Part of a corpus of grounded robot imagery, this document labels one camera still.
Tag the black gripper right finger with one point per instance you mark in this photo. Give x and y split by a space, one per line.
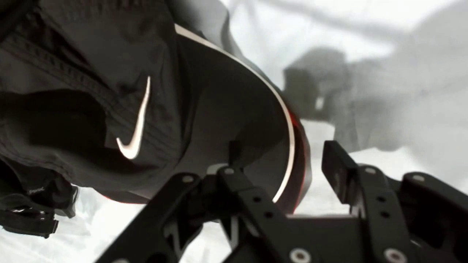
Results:
352 182

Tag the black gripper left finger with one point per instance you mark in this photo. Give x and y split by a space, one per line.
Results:
236 173

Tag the black Nike cap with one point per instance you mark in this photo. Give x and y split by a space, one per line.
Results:
118 96

